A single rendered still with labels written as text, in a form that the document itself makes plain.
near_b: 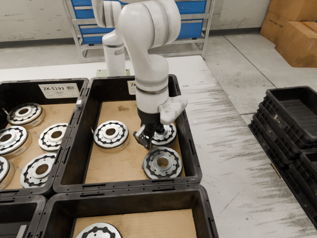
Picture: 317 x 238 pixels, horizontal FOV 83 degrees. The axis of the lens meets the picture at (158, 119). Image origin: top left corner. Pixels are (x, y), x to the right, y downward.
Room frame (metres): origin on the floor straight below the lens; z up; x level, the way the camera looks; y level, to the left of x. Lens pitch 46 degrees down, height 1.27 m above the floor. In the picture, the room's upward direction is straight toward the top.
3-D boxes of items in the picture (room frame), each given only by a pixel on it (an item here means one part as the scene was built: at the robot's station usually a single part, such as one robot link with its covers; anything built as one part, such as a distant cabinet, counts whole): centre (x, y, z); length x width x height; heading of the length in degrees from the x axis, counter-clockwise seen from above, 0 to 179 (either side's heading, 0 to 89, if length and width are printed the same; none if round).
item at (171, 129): (0.35, 0.00, 0.86); 0.10 x 0.10 x 0.01
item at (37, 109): (0.43, 0.45, 0.86); 0.10 x 0.10 x 0.01
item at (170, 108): (0.31, 0.00, 1.03); 0.11 x 0.09 x 0.06; 56
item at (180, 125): (0.34, 0.07, 0.87); 0.40 x 0.30 x 0.11; 4
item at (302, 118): (0.74, -0.85, 0.37); 0.40 x 0.30 x 0.45; 8
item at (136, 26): (0.32, 0.02, 1.12); 0.09 x 0.07 x 0.15; 123
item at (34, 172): (0.22, 0.29, 0.86); 0.05 x 0.05 x 0.01
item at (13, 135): (0.32, 0.44, 0.86); 0.05 x 0.05 x 0.01
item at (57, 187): (0.34, 0.07, 0.92); 0.40 x 0.30 x 0.02; 4
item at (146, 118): (0.32, 0.01, 0.95); 0.08 x 0.08 x 0.09
